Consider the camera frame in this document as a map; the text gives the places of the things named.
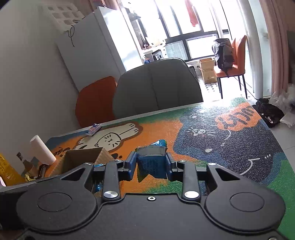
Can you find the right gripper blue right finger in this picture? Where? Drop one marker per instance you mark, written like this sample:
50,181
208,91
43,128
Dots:
171,168

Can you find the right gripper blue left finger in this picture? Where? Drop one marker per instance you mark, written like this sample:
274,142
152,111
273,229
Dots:
130,165

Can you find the blue snack bag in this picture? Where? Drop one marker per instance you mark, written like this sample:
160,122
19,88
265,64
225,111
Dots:
151,160

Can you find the small blue tissue pack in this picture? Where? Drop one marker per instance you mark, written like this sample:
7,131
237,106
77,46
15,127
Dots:
93,129

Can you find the brown cardboard box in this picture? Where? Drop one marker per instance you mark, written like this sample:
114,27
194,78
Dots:
74,158

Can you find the colourful cat table mat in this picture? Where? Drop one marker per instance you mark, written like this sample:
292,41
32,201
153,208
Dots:
229,133

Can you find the grey upholstered chair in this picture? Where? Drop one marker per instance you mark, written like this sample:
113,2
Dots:
155,86

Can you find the white paper roll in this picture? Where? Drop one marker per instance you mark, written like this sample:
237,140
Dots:
41,151

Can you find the dark glass bottle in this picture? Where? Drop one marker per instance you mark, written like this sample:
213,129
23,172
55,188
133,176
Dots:
30,169

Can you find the cardboard boxes by window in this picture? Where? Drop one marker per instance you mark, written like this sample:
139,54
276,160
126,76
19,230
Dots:
207,70

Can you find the black clothes on floor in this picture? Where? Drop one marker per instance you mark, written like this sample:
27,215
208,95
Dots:
268,112

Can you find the black backpack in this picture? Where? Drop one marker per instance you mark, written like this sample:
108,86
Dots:
223,52

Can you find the yellow oil bottle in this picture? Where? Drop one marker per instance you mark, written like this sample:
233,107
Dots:
9,175

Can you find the white leaning board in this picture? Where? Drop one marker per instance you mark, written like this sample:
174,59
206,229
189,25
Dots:
98,46

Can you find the white plastic bags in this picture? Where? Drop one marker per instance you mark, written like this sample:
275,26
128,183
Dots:
285,102

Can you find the orange chair near window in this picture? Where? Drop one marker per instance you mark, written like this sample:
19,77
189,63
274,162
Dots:
238,67

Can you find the red hanging garment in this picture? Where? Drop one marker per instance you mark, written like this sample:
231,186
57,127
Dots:
193,16

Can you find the pink curtain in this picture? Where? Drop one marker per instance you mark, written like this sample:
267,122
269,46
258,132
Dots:
279,19

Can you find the orange chair by wall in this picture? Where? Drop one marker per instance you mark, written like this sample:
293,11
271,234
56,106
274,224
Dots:
94,102

